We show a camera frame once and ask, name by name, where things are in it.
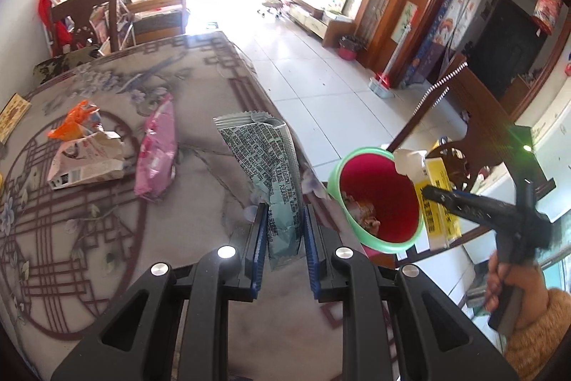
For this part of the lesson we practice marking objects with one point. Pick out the floral cushioned chair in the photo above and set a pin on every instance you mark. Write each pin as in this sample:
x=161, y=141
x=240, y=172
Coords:
x=67, y=66

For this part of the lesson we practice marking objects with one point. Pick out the yellow white carton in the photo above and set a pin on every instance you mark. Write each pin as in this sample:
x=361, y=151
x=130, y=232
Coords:
x=439, y=202

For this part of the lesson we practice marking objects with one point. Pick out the colourful wall poster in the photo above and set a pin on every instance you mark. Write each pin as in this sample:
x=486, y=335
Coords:
x=450, y=15

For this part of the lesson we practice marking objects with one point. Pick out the wooden framed sofa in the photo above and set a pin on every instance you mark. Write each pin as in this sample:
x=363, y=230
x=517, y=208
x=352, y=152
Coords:
x=156, y=15

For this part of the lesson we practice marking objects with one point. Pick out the dark carved wooden chair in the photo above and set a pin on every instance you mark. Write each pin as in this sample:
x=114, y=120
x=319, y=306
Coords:
x=473, y=108

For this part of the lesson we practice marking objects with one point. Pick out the person's right forearm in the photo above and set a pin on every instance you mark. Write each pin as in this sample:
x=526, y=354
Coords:
x=539, y=345

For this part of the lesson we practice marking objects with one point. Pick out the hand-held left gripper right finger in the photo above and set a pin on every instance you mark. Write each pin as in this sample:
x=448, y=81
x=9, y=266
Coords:
x=313, y=260

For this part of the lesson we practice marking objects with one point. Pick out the colourful box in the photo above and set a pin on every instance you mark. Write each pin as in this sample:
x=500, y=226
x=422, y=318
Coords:
x=340, y=1

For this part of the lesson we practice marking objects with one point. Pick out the tan patterned card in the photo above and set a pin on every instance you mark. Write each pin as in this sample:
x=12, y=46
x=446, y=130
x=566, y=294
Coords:
x=13, y=117

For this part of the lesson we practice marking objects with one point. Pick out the pink packet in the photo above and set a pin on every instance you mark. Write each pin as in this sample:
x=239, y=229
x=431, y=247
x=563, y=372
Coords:
x=156, y=149

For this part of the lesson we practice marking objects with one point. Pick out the grey green printed wrapper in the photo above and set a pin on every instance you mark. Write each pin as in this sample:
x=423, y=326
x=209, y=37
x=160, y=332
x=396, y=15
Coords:
x=267, y=166

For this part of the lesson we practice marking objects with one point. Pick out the potted plant in red pot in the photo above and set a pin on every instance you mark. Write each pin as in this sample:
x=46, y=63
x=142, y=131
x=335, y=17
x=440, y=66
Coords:
x=349, y=50

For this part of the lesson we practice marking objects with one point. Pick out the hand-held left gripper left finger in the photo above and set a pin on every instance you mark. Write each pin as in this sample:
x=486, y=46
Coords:
x=258, y=256

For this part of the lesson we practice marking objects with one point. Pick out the orange wrapper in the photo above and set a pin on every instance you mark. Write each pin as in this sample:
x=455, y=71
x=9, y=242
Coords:
x=73, y=120

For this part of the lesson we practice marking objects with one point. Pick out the low tv cabinet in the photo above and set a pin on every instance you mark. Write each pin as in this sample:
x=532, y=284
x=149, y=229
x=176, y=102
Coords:
x=316, y=17

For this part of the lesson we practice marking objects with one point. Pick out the small wall scroll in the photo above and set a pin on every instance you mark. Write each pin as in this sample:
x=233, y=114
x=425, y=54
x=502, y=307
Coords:
x=403, y=23

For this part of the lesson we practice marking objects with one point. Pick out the crumpled paper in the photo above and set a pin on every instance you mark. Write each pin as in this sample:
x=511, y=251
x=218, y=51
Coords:
x=363, y=213

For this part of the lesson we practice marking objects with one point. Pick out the grey dustpan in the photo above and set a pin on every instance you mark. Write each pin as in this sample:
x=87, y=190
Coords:
x=381, y=86

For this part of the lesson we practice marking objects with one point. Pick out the white fridge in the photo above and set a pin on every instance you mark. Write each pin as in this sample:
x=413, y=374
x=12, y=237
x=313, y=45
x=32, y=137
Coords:
x=553, y=126

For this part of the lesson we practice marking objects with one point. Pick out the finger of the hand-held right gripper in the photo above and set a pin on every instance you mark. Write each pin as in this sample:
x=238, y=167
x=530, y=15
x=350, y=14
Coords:
x=473, y=207

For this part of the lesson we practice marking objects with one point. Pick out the grey patterned tablecloth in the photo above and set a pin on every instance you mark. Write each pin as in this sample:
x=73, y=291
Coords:
x=178, y=95

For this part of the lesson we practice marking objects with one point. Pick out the brown wooden chair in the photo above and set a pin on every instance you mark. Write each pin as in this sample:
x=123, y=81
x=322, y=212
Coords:
x=89, y=1

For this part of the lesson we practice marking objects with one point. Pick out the person's right hand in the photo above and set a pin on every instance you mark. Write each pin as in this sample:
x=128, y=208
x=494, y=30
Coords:
x=535, y=291

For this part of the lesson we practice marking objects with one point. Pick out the swivel stool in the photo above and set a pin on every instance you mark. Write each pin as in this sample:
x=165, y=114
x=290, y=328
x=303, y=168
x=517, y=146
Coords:
x=271, y=7

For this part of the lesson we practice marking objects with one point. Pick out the red lantern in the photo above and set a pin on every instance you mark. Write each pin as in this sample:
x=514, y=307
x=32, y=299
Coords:
x=548, y=8

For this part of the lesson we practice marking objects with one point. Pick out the red bin with green rim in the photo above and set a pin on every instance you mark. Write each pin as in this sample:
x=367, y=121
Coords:
x=388, y=202

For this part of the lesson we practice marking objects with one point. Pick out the magazine rack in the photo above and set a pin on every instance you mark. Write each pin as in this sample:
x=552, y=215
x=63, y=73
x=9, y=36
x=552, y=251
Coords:
x=107, y=24

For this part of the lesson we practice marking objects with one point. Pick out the red bag on chair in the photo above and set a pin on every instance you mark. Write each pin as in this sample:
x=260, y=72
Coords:
x=49, y=10

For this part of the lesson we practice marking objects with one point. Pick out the white torn paper bag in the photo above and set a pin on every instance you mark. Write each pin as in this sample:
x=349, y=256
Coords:
x=84, y=160

